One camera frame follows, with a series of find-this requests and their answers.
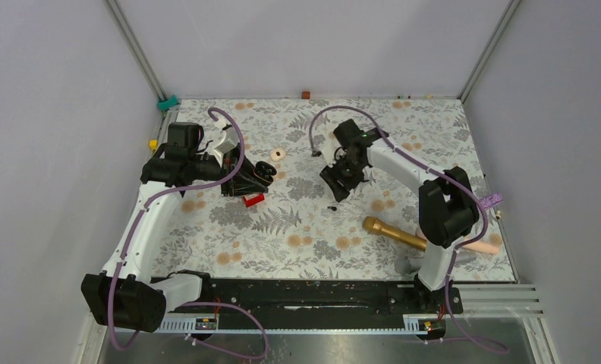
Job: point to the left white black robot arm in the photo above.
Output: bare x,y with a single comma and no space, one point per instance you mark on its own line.
123,293

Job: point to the pink earbud charging case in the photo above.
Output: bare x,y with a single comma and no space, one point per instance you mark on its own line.
277,154

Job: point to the gold microphone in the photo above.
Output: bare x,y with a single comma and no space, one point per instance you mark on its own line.
376,226

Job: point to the purple glitter microphone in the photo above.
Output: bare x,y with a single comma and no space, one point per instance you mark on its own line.
491,200

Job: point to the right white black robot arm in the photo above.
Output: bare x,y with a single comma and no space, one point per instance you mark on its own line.
446,208

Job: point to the red box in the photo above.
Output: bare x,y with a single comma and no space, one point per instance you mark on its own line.
253,199

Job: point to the black earbud case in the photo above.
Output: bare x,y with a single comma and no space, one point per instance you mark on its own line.
265,172

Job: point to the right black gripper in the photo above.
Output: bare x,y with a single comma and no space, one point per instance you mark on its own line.
330,176

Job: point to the teal block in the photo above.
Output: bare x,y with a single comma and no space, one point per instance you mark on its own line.
168,103

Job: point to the floral table mat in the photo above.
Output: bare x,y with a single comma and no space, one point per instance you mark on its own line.
292,233

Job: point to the grey microphone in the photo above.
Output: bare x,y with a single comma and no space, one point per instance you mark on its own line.
407,265

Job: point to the pink microphone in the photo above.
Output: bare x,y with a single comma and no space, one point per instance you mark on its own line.
491,245

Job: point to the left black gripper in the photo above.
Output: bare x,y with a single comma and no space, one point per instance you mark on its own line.
244,182

